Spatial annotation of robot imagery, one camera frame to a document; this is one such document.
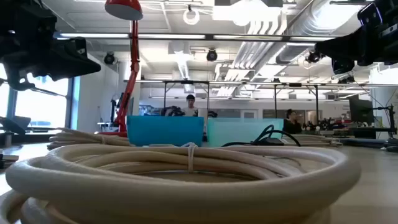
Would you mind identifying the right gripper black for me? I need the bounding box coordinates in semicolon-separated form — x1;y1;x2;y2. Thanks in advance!
315;0;398;67

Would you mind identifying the red desk lamp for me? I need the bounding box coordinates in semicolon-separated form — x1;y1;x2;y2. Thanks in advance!
95;0;144;138

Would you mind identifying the white USB cable coil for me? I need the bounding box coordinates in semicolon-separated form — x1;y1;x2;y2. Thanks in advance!
46;126;133;151
0;142;362;224

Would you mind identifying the black equipment stand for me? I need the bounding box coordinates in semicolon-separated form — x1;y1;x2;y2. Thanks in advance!
373;104;397;139

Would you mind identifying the white hanging cable ring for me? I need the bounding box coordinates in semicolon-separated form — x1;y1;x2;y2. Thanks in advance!
182;7;200;26

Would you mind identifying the teal plastic bin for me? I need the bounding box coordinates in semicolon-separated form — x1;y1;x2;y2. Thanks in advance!
206;117;284;147

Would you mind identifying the person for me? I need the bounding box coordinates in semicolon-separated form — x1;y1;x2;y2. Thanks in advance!
180;94;200;118
282;108;304;135

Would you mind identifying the black computer monitor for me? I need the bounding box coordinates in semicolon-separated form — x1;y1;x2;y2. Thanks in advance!
348;95;375;126

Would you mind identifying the black workstation frame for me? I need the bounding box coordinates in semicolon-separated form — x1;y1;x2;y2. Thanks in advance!
162;80;210;118
273;82;320;124

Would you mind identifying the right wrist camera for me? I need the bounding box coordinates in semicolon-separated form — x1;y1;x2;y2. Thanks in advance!
331;57;356;75

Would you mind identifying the black USB cable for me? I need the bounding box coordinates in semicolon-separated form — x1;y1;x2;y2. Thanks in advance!
221;124;302;147

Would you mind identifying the blue plastic bin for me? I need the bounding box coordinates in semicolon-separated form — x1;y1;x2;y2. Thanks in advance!
126;115;205;147

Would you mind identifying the black beam with light strips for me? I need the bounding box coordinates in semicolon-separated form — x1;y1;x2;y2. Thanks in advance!
52;30;343;44

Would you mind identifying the large window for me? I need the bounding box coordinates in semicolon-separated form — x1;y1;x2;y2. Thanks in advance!
0;62;75;131

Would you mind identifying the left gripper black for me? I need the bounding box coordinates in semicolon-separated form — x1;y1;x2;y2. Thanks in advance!
0;0;102;82

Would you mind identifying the dark office chair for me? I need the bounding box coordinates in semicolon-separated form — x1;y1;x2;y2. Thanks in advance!
0;115;32;135

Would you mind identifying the silver ventilation duct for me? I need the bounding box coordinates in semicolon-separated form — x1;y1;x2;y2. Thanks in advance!
275;0;364;65

